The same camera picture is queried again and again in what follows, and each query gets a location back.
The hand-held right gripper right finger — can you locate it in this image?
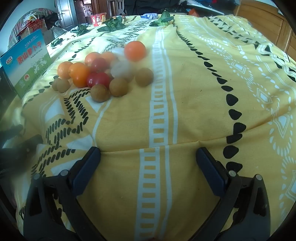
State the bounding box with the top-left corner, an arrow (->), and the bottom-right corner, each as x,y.
190,147 -> 270,241

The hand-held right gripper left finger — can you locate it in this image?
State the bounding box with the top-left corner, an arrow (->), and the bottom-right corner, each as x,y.
23,146 -> 109,241

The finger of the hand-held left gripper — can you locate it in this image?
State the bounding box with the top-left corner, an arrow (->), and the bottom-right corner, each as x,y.
0,125 -> 24,141
0,134 -> 44,179

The blue and green carton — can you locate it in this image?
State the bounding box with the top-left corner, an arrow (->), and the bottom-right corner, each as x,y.
0,29 -> 51,99

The brown kiwi bottom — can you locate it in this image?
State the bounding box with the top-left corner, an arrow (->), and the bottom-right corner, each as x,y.
90,84 -> 110,103

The orange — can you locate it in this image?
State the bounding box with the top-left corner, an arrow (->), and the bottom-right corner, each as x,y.
57,61 -> 74,79
124,41 -> 147,62
100,52 -> 116,64
69,62 -> 91,88
84,52 -> 102,66

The yellow patterned blanket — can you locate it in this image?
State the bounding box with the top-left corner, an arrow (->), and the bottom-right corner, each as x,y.
0,13 -> 296,241

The red apple lower left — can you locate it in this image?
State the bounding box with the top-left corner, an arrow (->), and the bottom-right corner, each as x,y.
87,72 -> 100,88

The red apple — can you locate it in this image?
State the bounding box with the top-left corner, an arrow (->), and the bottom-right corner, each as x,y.
97,72 -> 112,89
91,57 -> 109,73
87,72 -> 100,88

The red apple lower right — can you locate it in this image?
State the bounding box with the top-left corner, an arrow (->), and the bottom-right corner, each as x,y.
97,72 -> 112,89

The cardboard box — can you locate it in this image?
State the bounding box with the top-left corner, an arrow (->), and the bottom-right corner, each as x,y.
16,20 -> 48,39

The red apple upper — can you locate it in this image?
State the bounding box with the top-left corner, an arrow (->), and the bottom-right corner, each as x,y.
91,57 -> 109,73

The green leafy vegetable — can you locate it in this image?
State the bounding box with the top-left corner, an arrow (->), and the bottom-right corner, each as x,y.
150,11 -> 175,27
98,16 -> 127,33
70,24 -> 89,35

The red snack package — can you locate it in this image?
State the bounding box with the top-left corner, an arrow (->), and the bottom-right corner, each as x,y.
90,13 -> 107,26

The wooden headboard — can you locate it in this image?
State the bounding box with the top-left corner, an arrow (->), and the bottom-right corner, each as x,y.
233,0 -> 296,61

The dark wooden chair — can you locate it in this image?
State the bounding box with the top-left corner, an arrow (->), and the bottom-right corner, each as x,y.
102,0 -> 130,16

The pile of clothes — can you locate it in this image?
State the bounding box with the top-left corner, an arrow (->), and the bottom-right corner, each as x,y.
129,0 -> 241,16

